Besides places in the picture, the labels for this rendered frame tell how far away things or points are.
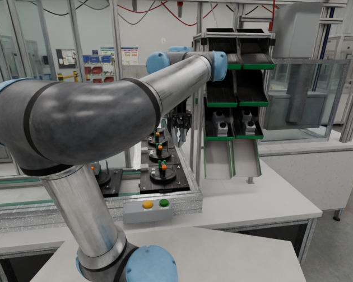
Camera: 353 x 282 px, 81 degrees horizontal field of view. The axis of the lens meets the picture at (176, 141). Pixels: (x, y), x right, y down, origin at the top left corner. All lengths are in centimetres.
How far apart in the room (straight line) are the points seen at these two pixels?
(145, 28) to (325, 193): 1044
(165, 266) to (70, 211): 25
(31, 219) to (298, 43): 202
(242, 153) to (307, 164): 106
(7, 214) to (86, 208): 72
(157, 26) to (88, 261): 1128
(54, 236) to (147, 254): 59
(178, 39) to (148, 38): 148
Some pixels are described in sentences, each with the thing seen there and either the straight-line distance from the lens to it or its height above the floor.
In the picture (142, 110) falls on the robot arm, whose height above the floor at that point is 148.
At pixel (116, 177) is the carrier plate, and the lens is 116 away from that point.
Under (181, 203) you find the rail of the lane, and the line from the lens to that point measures 101.
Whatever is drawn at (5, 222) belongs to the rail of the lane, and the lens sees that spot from 117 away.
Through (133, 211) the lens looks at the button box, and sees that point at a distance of 93.
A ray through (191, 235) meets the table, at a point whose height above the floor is 86.
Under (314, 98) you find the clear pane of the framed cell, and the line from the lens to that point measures 210.
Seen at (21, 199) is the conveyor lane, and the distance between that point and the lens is 129.
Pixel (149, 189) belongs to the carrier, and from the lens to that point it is 102.
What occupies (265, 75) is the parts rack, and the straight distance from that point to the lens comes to 116.
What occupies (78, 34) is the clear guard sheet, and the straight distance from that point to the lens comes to 115.
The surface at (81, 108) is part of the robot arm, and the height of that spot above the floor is 149.
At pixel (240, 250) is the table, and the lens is 94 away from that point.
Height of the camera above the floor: 154
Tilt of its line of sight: 21 degrees down
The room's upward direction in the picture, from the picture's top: straight up
